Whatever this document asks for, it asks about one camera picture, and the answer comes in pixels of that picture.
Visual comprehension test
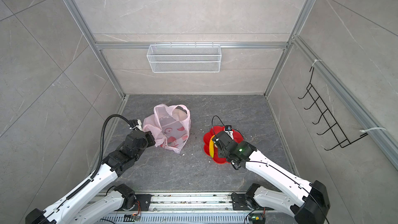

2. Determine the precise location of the yellow fake banana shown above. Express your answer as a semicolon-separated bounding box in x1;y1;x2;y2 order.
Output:
209;135;215;158

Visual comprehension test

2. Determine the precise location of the pink printed plastic bag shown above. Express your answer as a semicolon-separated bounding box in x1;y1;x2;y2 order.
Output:
143;104;191;153

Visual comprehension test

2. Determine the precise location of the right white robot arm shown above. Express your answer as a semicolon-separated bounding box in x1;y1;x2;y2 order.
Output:
211;131;330;224

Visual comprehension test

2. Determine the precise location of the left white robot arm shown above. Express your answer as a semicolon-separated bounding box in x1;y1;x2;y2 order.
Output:
25;130;155;224

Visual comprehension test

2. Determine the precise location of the red flower-shaped plate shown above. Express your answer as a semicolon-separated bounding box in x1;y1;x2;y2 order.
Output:
203;125;244;164

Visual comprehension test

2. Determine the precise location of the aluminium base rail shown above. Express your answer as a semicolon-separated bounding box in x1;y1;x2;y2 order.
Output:
70;187;317;224

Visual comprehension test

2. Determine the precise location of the white wire mesh basket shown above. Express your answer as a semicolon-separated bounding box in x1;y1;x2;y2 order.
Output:
147;44;222;73

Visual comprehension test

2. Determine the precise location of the black wire hook rack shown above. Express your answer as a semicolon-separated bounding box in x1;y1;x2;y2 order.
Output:
298;67;368;151

